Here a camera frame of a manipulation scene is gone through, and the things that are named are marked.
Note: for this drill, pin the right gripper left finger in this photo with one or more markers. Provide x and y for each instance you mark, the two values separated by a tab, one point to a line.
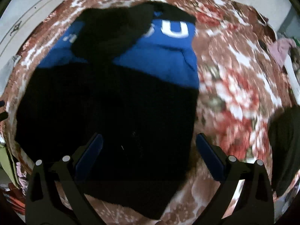
54	195

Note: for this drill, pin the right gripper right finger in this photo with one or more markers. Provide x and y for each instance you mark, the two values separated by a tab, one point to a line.
244	195

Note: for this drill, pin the blue and black sweater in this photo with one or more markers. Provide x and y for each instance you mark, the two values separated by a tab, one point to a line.
128	75

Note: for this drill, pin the floral brown white blanket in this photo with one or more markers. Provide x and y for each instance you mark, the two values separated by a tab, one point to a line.
240	89

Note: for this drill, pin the pink cloth on bed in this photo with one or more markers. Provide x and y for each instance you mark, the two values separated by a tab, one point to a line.
279	50

